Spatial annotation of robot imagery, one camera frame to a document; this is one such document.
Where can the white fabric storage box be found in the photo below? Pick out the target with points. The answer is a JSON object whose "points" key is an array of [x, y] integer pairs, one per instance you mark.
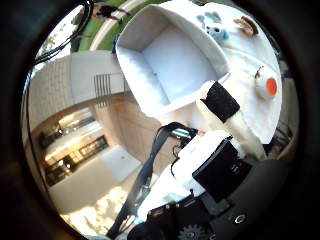
{"points": [[180, 63]]}

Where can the black tripod stand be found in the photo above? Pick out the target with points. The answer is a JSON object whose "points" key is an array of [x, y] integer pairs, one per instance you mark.
{"points": [[146, 170]]}

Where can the white plush toy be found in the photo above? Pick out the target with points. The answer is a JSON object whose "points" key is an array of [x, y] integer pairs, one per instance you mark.
{"points": [[216, 32]]}

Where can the brown fox plush toy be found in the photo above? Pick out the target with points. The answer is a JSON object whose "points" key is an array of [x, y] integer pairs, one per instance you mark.
{"points": [[247, 26]]}

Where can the slatted wall vent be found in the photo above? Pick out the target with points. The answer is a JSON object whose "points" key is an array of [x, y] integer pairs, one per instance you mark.
{"points": [[102, 88]]}

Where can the fried egg plush toy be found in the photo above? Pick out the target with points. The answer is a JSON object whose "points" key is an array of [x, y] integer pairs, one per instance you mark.
{"points": [[266, 87]]}

